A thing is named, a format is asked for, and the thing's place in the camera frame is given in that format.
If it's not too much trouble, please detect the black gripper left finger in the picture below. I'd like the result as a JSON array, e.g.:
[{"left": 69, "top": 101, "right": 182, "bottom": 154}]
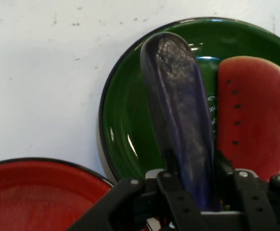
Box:
[{"left": 66, "top": 148, "right": 204, "bottom": 231}]

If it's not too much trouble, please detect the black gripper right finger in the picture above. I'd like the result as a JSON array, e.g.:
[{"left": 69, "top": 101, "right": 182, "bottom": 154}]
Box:
[{"left": 214, "top": 150, "right": 280, "bottom": 231}]

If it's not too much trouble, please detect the purple toy eggplant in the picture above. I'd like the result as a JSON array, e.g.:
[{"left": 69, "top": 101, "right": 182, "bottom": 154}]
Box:
[{"left": 140, "top": 31, "right": 222, "bottom": 212}]

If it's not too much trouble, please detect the toy watermelon slice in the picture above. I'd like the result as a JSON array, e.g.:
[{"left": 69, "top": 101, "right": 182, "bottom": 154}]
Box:
[{"left": 216, "top": 55, "right": 280, "bottom": 183}]

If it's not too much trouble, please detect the green round plate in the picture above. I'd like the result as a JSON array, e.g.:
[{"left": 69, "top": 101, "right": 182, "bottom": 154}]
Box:
[{"left": 98, "top": 16, "right": 280, "bottom": 184}]

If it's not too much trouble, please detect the red round plate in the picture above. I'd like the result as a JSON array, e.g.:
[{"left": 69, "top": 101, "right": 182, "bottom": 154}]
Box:
[{"left": 0, "top": 157, "right": 116, "bottom": 231}]

